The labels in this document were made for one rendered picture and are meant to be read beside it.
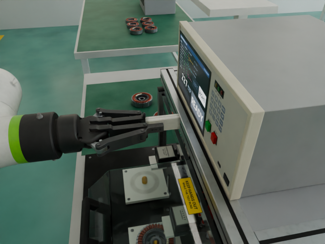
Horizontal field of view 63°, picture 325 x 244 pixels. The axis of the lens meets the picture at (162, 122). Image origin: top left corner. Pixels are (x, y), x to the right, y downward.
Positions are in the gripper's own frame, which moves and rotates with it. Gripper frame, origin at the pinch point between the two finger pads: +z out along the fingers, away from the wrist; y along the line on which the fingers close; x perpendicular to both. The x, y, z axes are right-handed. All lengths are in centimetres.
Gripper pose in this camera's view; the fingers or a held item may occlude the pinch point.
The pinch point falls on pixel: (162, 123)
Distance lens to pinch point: 54.5
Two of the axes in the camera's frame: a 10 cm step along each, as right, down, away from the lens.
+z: 9.8, -1.1, 1.5
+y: 1.9, 6.0, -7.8
